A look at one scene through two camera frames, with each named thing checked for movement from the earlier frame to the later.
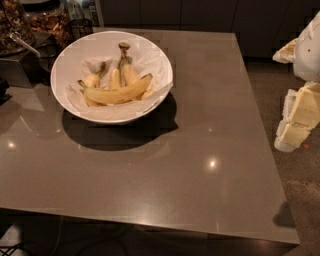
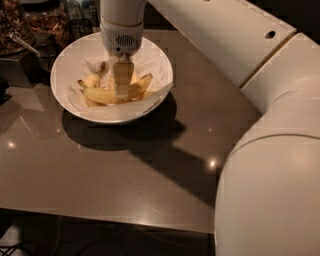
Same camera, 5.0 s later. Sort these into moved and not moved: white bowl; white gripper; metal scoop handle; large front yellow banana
Moved: white gripper
Not moved: metal scoop handle; white bowl; large front yellow banana
